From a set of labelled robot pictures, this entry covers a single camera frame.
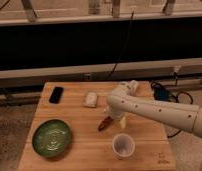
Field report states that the blue box on floor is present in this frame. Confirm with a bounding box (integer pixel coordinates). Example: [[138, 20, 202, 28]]
[[154, 88, 170, 101]]

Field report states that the black smartphone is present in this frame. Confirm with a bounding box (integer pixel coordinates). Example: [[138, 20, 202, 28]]
[[49, 87, 63, 104]]

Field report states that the black hanging cable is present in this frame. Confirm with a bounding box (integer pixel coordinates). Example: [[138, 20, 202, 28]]
[[105, 9, 136, 81]]

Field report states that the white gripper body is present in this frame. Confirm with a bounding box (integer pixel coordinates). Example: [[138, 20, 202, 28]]
[[106, 105, 125, 121]]

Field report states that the red-brown pepper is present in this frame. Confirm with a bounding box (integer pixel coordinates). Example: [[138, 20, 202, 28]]
[[98, 117, 112, 131]]

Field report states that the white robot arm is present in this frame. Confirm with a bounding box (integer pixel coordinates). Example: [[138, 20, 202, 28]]
[[106, 80, 202, 138]]

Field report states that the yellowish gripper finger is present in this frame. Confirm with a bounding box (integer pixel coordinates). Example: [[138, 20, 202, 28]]
[[119, 116, 127, 129]]

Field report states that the small white plastic bottle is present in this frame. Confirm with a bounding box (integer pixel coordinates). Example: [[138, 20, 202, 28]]
[[127, 80, 139, 95]]

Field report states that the green ceramic plate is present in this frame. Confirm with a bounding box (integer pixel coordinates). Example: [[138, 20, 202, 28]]
[[32, 119, 72, 158]]

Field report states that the black floor cable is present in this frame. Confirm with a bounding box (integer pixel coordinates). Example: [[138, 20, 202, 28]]
[[150, 71, 194, 139]]

